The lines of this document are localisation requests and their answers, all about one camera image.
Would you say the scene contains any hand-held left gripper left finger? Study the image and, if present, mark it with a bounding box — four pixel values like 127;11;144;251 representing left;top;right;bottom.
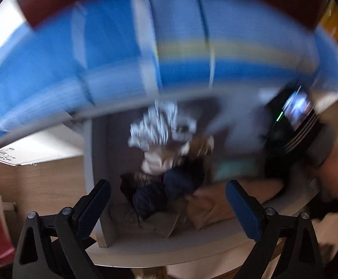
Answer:
12;179;112;279

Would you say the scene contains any blue plaid cloth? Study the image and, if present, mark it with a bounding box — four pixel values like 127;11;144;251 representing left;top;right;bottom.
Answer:
0;0;338;152

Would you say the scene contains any navy cloth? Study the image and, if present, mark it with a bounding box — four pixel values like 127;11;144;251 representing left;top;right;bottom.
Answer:
133;167;206;220

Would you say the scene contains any brown cloth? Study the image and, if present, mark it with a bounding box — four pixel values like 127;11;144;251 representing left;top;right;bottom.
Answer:
169;135;214;166

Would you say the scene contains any red box with gold interior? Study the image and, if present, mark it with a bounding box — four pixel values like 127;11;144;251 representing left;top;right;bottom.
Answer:
16;0;325;30

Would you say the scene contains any black and white striped cloth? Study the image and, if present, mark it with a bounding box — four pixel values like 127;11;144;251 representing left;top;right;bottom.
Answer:
128;100;197;152

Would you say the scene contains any teal cloth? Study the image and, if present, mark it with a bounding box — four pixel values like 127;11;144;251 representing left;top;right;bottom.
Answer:
214;163;264;182

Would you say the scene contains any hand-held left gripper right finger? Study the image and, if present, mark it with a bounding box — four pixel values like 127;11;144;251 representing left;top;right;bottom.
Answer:
225;179;326;279

